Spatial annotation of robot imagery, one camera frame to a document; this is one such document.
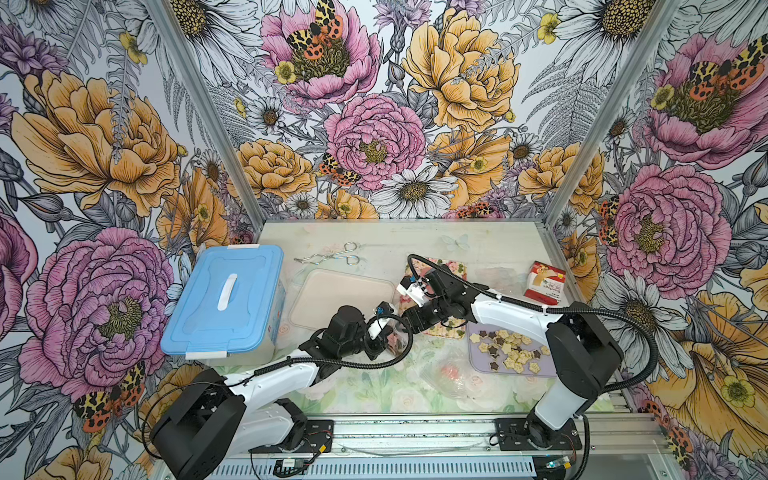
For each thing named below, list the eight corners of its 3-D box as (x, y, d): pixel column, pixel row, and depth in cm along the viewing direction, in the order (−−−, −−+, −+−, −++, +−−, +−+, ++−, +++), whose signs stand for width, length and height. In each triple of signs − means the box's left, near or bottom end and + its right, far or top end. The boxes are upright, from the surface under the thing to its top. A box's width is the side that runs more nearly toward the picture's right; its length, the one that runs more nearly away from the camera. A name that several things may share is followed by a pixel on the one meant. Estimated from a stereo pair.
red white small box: (522, 298, 104) (528, 289, 99) (528, 270, 112) (534, 260, 107) (555, 310, 101) (563, 301, 96) (559, 280, 109) (566, 270, 104)
